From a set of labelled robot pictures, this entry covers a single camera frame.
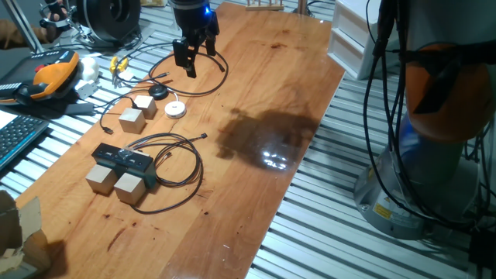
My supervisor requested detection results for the orange and black teach pendant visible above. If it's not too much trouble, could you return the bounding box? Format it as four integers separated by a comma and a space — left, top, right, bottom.
0, 48, 82, 106

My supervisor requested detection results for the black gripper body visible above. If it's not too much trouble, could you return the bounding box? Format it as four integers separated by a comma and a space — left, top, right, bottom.
169, 0, 221, 40

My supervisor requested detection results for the black computer keyboard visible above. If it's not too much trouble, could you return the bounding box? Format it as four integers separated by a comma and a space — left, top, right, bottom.
0, 114, 50, 171

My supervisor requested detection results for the white round USB hub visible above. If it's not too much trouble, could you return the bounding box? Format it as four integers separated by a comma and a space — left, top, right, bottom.
164, 100, 188, 119

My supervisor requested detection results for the wooden peg rack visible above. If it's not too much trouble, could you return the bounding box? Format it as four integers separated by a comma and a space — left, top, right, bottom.
245, 0, 285, 12

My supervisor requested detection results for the white rounded plastic object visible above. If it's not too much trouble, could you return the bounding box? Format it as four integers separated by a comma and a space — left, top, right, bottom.
79, 57, 101, 82

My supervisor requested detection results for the black inline cable extender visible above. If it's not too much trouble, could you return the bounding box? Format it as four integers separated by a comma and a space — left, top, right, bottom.
372, 33, 393, 60

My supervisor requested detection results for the open cardboard box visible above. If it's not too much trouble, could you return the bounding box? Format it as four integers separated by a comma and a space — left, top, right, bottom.
0, 189, 53, 279

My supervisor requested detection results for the black filament spool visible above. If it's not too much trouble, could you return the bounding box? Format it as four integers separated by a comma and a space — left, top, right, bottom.
75, 0, 143, 43

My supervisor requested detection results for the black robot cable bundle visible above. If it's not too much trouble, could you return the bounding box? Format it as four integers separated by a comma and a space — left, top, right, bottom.
362, 0, 496, 233

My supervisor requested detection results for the person right hand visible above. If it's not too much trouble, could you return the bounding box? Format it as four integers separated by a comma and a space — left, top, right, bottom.
41, 1, 69, 24

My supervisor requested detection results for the long looped black cable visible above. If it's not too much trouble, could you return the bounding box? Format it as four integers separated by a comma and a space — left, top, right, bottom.
148, 41, 229, 97

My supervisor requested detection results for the black hub cable with plug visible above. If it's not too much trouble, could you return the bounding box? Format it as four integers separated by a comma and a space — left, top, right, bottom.
98, 88, 151, 136

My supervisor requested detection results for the black dock cable bundle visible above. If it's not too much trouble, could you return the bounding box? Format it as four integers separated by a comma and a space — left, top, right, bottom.
127, 133, 205, 215

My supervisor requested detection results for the black and silver control device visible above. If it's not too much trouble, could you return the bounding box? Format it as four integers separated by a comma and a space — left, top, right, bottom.
38, 0, 96, 44

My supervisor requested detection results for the black round USB hub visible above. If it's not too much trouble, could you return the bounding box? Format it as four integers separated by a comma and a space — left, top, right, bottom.
148, 84, 169, 101

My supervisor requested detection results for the white paper sheet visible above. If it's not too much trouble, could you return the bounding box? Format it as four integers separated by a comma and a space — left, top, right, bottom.
0, 109, 19, 129

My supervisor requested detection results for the black USB docking station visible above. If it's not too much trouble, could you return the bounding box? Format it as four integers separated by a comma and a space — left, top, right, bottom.
91, 142, 158, 190

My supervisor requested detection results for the wooden cube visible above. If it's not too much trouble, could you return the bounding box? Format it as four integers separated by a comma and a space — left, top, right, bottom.
118, 107, 146, 135
84, 164, 118, 195
113, 172, 147, 206
133, 95, 158, 120

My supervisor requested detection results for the yellow clip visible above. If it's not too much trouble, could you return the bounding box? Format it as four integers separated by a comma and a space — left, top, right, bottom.
109, 56, 129, 74

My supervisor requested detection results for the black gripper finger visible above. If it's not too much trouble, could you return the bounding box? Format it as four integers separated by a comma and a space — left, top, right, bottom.
172, 36, 199, 79
203, 21, 221, 57

